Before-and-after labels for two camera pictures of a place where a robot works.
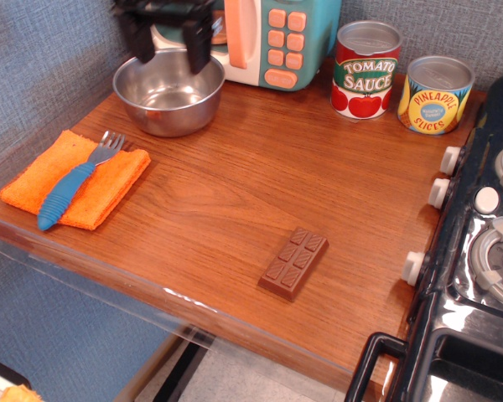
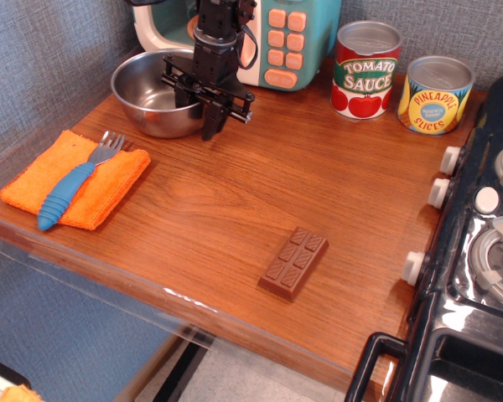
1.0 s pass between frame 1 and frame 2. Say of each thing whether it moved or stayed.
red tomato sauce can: stayed
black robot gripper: moved
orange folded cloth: stayed
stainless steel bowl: stayed
